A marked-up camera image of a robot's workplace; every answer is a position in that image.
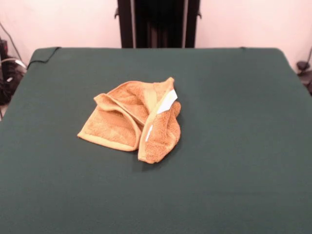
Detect dark green table cloth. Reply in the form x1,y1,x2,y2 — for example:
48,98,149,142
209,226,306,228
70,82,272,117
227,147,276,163
0,46,312,234

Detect black and white cable bundle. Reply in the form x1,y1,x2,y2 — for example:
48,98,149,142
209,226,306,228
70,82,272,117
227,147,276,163
0,21,28,120

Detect black plug with cable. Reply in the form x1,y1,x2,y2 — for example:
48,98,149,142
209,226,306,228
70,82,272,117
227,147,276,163
295,47,312,96

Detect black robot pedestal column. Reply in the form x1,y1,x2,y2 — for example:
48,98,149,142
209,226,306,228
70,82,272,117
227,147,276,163
114,0,202,49

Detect orange-brown terry towel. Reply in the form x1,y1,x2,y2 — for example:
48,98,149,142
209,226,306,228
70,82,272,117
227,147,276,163
77,77,182,164

